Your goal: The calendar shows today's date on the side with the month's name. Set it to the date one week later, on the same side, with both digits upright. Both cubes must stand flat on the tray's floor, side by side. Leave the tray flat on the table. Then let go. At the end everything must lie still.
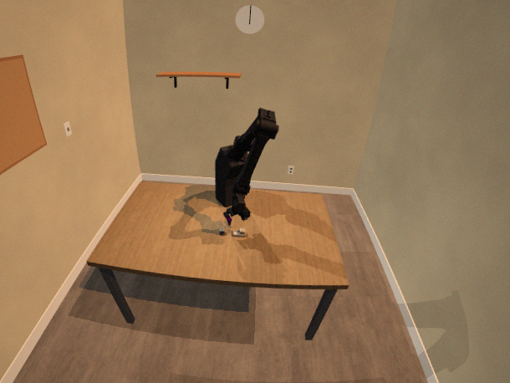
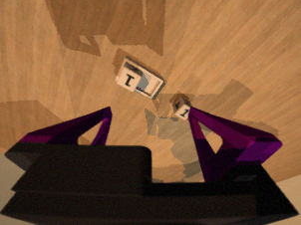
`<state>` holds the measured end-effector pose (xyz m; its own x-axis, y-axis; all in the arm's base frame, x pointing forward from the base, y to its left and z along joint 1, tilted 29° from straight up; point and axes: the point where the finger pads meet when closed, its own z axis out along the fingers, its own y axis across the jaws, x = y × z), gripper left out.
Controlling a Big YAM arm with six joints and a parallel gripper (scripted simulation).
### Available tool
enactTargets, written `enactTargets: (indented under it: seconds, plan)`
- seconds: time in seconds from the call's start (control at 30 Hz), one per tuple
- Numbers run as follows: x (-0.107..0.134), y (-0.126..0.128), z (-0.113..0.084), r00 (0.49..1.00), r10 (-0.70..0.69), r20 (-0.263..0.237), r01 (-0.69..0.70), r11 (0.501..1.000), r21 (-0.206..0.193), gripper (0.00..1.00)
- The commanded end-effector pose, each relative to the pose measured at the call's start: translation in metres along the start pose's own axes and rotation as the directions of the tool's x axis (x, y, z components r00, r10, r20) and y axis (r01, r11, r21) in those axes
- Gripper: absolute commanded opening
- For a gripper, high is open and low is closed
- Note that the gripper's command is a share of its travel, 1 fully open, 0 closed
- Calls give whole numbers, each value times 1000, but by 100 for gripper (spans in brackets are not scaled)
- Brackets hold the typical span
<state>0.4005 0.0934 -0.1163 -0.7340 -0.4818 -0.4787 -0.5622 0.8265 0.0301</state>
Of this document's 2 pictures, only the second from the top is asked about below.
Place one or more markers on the tan digit cube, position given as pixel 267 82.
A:
pixel 181 108
pixel 130 77

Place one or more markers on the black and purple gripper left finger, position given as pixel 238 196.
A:
pixel 68 132

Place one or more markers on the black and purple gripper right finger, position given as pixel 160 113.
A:
pixel 241 144

